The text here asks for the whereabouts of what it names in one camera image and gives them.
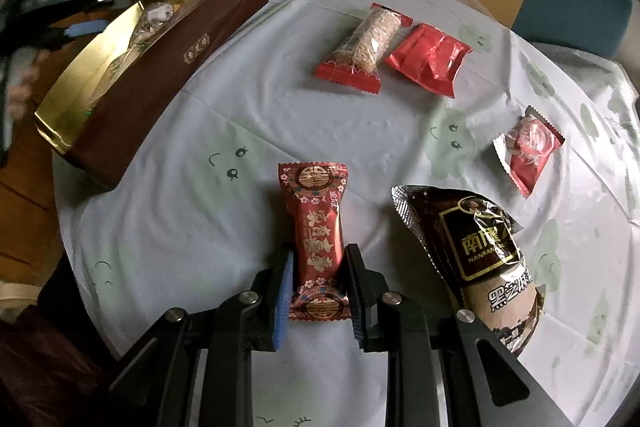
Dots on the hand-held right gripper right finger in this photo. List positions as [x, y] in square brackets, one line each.
[357, 302]

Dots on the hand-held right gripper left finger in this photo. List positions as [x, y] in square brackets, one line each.
[282, 302]

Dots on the red patterned snack packet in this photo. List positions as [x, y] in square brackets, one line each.
[315, 227]

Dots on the brown box with gold inside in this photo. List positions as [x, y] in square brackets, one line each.
[150, 97]

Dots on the dark brown snack packet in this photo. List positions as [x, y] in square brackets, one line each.
[470, 252]

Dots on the small red candy packet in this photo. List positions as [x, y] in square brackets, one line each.
[530, 147]

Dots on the clear red rice bar packet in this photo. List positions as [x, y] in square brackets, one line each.
[365, 47]

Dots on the plain red snack packet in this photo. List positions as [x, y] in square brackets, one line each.
[430, 57]

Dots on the person's left hand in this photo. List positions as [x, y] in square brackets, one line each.
[22, 94]

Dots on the white printed tablecloth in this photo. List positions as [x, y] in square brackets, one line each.
[300, 122]

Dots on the dark brown leather chair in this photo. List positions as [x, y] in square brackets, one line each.
[45, 357]

